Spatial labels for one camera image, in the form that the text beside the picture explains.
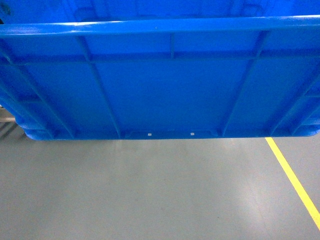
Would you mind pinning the large blue plastic crate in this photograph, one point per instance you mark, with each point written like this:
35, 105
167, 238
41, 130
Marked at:
161, 69

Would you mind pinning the steel roller shelf rack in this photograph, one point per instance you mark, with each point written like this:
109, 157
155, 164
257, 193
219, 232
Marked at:
9, 129

